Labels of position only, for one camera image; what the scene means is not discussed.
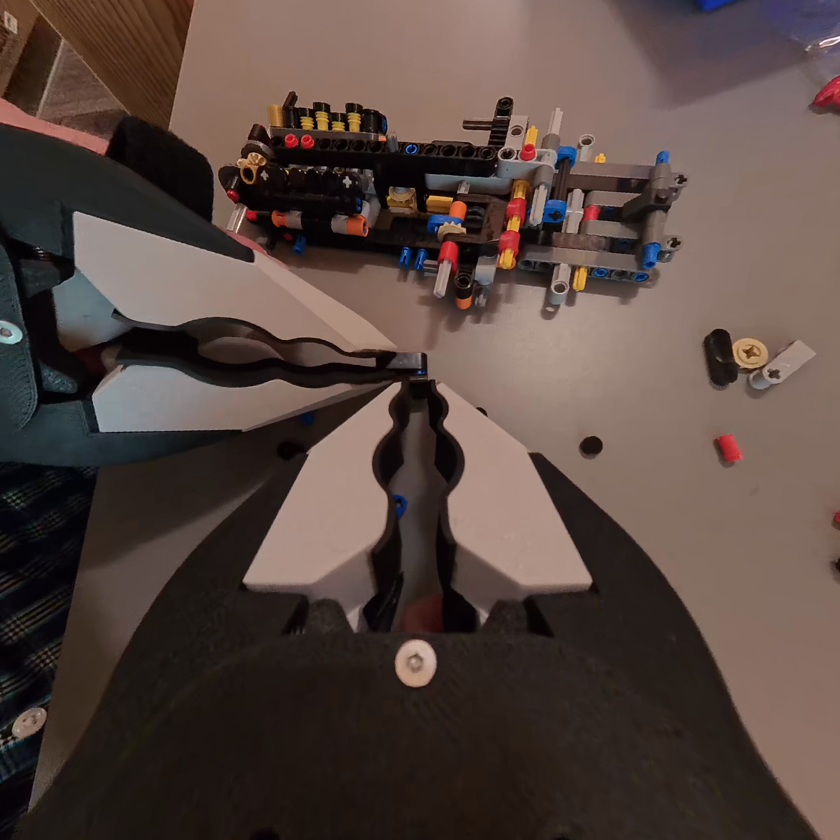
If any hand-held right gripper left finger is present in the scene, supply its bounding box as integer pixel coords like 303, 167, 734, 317
243, 381, 413, 634

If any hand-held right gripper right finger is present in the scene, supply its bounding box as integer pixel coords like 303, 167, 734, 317
425, 381, 593, 623

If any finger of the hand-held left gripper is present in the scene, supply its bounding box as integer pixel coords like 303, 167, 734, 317
56, 211, 398, 362
92, 357, 398, 434

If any black lego connector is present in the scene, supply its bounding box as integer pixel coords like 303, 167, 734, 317
703, 329, 737, 387

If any multicoloured lego technic assembly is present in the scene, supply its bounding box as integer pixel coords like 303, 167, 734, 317
218, 92, 690, 315

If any light grey lego lever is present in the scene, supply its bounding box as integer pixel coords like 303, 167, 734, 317
747, 339, 817, 391

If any person's left hand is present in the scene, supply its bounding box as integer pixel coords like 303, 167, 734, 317
0, 97, 111, 157

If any wooden cabinet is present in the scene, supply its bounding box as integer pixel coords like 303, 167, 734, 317
0, 0, 196, 129

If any person's plaid shirt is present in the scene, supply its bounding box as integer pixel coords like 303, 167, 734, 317
0, 459, 99, 808

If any clear plastic bag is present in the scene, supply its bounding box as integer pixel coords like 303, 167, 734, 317
787, 20, 840, 86

